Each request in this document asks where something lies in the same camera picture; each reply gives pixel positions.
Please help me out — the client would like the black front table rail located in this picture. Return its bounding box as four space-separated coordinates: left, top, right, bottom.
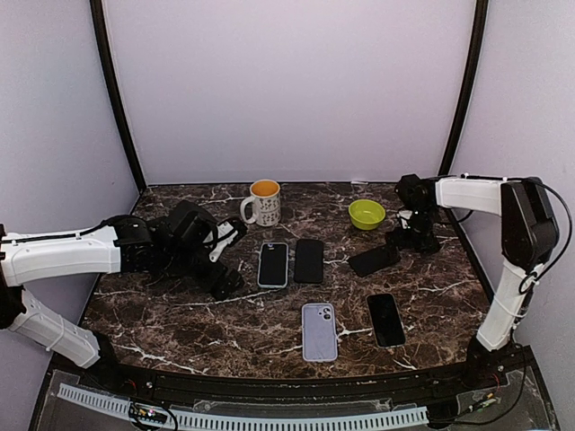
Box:
47 347 546 406

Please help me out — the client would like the lilac phone case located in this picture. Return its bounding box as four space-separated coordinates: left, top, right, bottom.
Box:
302 303 338 363

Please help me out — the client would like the black phone purple edge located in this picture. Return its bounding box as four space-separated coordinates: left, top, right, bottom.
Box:
296 241 323 282

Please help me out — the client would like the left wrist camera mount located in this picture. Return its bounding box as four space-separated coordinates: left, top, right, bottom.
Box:
203 217 247 262

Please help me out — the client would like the black left frame post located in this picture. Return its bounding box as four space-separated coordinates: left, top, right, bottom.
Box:
89 0 147 194

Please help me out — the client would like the black phone case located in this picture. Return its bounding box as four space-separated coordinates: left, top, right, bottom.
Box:
348 244 401 277

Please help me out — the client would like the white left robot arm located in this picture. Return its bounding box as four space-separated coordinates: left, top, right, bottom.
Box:
1 200 247 391

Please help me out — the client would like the white mug orange inside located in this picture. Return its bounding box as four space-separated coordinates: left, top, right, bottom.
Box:
240 180 281 227

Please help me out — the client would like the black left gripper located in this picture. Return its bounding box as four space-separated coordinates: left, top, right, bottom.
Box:
162 246 244 301

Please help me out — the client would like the clear magsafe phone case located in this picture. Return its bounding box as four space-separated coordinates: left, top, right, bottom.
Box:
366 293 408 350

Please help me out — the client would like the light blue phone case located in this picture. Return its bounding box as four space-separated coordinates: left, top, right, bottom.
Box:
256 242 289 289

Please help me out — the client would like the green bowl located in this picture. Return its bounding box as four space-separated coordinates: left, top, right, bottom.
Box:
349 199 386 231

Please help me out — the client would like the black right frame post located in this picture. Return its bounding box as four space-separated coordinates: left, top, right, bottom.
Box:
438 0 489 176

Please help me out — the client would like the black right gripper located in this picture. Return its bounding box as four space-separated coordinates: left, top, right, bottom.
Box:
385 207 440 261

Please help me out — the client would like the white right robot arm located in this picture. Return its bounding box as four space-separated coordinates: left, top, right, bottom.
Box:
385 174 559 351

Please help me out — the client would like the white slotted cable duct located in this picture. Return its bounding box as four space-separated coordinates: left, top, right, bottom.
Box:
57 383 429 430

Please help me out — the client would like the black frame post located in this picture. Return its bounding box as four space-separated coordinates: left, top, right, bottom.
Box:
438 0 489 176
89 0 147 194

